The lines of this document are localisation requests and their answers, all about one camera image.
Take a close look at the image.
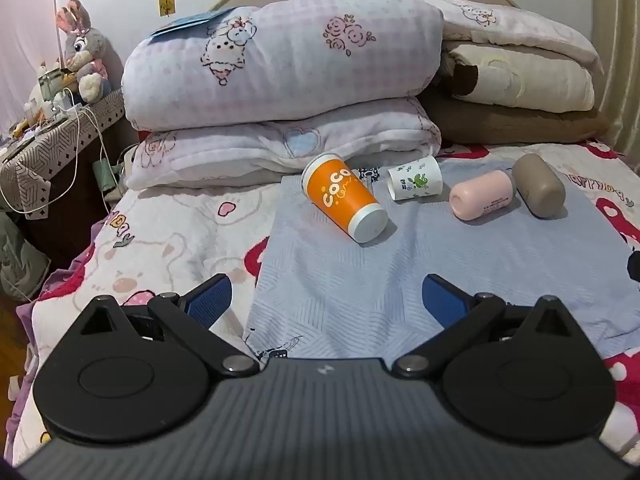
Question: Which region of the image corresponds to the dark green cloth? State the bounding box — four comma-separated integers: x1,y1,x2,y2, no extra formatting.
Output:
0,209,52,304

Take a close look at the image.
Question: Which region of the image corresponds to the orange paper cup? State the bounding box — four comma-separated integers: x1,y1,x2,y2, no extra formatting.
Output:
301,152,390,246

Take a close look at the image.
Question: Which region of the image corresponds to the pink cup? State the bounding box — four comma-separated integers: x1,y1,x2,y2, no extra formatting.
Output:
448,169,516,221

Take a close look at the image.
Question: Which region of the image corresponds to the beige curtain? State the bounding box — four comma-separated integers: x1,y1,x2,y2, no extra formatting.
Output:
597,0,640,162

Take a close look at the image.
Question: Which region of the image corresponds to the pink checked quilt with roses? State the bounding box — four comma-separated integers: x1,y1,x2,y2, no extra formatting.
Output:
122,0,445,134

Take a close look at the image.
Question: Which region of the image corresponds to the cream blanket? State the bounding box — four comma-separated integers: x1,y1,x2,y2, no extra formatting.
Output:
442,40,597,114

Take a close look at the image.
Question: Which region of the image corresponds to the white cup with green print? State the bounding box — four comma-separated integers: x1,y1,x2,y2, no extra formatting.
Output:
387,155,444,202

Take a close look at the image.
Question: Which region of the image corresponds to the grey bunny plush toy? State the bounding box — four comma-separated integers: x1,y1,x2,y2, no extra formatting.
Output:
54,0,112,104

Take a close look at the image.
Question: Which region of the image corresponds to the taupe cup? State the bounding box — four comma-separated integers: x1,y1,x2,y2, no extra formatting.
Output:
511,152,567,220

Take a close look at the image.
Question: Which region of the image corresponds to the cluster of toiletry bottles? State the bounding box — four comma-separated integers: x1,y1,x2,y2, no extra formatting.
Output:
0,60,87,142

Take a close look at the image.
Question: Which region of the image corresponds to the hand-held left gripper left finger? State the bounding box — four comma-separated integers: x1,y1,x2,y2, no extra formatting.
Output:
74,272,261,379

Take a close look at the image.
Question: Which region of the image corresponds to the pink quilt with bunny print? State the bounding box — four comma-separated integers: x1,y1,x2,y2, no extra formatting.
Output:
394,0,600,74

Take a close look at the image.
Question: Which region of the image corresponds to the light blue cloth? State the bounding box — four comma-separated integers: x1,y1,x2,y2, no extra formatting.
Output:
244,159,640,362

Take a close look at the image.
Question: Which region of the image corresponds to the brown blanket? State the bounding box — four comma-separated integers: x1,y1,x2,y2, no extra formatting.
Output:
424,92,609,147

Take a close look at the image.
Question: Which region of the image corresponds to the pink checked quilt with heart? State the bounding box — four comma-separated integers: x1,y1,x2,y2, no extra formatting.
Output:
124,96,444,192

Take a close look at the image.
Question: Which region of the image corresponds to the bedside table with patterned cloth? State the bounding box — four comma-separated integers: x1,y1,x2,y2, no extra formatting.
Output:
0,88,126,222

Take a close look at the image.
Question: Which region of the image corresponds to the white cable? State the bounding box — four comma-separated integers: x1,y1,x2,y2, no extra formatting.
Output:
0,87,114,221

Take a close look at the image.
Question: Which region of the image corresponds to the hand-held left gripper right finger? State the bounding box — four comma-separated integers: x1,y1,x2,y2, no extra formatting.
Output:
390,273,574,379

